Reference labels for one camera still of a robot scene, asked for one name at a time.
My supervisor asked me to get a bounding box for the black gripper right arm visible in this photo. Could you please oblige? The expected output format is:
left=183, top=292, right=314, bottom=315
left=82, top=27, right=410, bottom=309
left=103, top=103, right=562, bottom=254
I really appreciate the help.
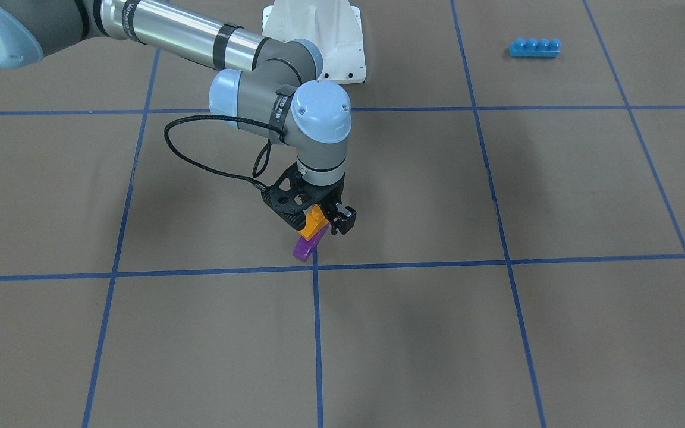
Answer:
left=263, top=163, right=358, bottom=235

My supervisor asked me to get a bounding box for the orange trapezoid block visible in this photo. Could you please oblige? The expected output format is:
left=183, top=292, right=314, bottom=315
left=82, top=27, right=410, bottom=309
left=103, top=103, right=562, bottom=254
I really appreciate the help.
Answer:
left=299, top=205, right=329, bottom=241

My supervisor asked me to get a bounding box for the purple trapezoid block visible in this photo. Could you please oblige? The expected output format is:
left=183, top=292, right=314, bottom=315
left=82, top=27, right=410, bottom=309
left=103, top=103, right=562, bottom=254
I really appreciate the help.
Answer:
left=293, top=228, right=327, bottom=262

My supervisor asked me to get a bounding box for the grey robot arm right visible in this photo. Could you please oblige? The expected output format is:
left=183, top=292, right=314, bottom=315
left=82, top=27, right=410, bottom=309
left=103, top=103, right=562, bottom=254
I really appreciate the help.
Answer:
left=0, top=1, right=357, bottom=235

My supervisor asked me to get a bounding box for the long blue studded brick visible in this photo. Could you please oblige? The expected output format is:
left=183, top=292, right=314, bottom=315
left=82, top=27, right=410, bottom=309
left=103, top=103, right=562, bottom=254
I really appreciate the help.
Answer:
left=508, top=37, right=562, bottom=58

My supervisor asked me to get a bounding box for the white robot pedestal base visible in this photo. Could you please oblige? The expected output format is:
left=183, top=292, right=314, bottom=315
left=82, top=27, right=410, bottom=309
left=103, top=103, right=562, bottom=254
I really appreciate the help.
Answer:
left=262, top=1, right=367, bottom=84

